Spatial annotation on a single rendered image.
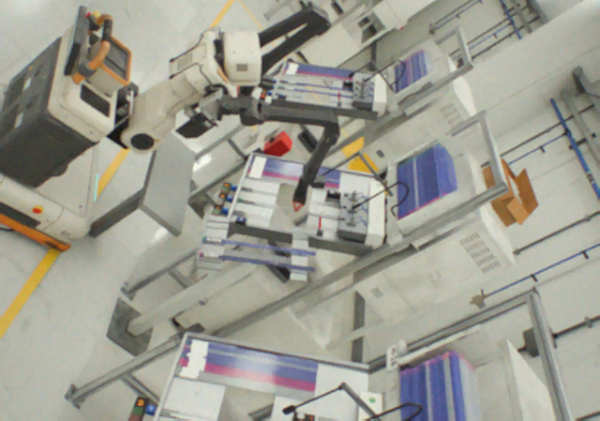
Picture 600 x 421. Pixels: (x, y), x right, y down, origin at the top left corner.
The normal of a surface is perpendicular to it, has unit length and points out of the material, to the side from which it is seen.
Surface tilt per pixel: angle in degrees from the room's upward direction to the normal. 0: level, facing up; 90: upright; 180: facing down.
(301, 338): 90
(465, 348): 90
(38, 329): 0
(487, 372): 90
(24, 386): 0
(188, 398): 45
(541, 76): 90
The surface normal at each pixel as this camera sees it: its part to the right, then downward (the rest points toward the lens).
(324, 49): -0.12, 0.53
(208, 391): 0.13, -0.83
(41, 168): 0.11, 0.75
